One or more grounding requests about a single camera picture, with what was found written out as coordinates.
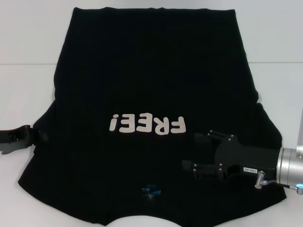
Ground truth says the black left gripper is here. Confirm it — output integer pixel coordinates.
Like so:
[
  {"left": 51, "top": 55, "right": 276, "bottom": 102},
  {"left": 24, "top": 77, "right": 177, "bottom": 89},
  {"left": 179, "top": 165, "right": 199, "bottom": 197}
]
[{"left": 0, "top": 125, "right": 48, "bottom": 155}]

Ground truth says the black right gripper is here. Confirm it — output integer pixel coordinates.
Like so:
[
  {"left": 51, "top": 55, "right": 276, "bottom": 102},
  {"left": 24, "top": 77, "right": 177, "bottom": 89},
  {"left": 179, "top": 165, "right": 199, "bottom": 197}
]
[{"left": 181, "top": 130, "right": 280, "bottom": 182}]

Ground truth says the black shirt with FREE print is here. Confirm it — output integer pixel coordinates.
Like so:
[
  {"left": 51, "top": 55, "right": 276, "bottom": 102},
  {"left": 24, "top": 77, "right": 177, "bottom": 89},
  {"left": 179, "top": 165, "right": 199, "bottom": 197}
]
[{"left": 18, "top": 7, "right": 288, "bottom": 227}]

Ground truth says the silver plug connector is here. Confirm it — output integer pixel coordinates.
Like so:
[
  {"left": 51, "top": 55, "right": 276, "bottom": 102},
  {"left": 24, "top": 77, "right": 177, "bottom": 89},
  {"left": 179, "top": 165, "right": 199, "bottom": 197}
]
[{"left": 254, "top": 171, "right": 266, "bottom": 189}]

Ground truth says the grey cable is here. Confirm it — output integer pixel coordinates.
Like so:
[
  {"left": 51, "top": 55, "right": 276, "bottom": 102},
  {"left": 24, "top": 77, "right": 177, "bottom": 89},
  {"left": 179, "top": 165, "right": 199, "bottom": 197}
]
[{"left": 263, "top": 179, "right": 299, "bottom": 190}]

